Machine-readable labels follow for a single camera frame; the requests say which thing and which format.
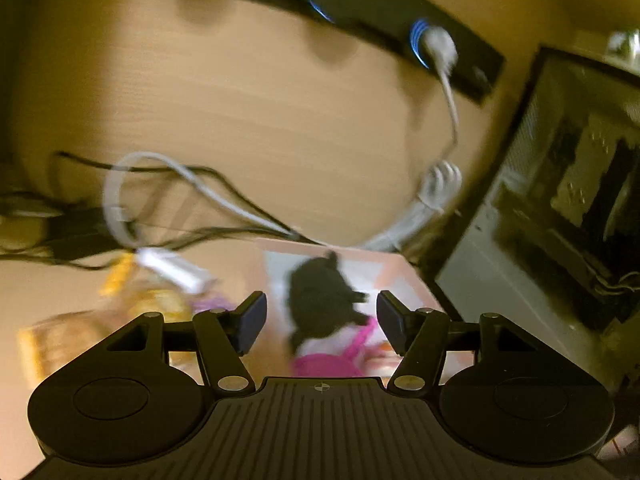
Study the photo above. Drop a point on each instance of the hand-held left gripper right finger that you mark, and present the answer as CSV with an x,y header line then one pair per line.
x,y
392,319

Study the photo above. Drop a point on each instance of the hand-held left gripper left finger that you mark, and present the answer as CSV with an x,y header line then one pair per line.
x,y
252,321

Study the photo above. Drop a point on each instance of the pink cardboard box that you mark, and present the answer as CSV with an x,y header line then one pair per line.
x,y
415,290

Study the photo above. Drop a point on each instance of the purple snack packet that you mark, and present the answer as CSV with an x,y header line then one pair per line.
x,y
212,304

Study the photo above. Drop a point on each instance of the black plush toy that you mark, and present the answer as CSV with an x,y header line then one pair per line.
x,y
320,295

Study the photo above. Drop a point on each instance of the white pink-printed packet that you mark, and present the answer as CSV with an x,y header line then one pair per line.
x,y
325,365

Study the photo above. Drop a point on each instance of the white plastic frame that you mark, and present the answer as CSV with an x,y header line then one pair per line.
x,y
170,267

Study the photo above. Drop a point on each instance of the black power adapter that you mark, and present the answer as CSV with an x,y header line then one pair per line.
x,y
80,232

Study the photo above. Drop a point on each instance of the computer case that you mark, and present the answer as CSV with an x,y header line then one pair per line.
x,y
550,185

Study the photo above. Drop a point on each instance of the black power strip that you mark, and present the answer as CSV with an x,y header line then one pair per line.
x,y
360,5

